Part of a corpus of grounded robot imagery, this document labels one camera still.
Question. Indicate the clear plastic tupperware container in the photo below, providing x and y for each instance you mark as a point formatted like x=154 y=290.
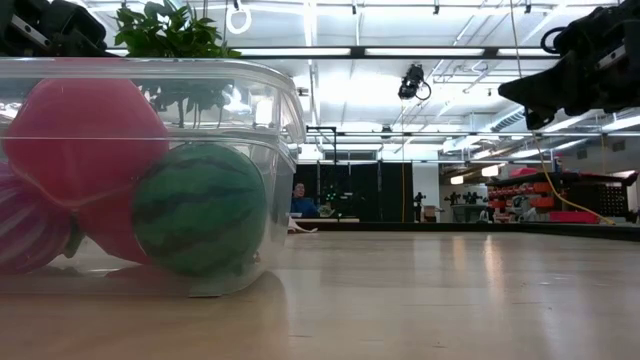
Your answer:
x=280 y=120

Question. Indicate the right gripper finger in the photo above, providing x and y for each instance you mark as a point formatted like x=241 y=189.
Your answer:
x=536 y=120
x=540 y=90

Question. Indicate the beige cloth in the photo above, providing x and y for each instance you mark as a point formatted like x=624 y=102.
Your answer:
x=300 y=229

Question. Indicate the black aluminium rig frame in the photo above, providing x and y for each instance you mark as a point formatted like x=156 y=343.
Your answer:
x=550 y=231

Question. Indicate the red plastic bin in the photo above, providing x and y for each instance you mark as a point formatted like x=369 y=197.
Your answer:
x=575 y=217

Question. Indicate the black enclosure panels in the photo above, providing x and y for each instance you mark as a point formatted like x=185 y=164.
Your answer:
x=360 y=190

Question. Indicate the green striped toy watermelon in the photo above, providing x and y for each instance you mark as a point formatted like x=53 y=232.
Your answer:
x=200 y=210

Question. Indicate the black overhead camera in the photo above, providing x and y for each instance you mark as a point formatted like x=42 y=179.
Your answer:
x=411 y=82

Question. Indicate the green leafy plant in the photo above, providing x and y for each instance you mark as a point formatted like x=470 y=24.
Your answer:
x=170 y=30

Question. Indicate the purple toy onion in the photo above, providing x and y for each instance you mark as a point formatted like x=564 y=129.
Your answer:
x=30 y=225

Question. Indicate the black workbench with bins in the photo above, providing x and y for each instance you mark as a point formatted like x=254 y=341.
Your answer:
x=590 y=180

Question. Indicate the red toy tomato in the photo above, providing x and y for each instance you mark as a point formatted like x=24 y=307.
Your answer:
x=85 y=140

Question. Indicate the background black robot arm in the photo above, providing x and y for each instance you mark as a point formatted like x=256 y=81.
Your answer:
x=472 y=198
x=419 y=202

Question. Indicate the person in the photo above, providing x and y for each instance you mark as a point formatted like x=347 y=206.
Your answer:
x=302 y=206

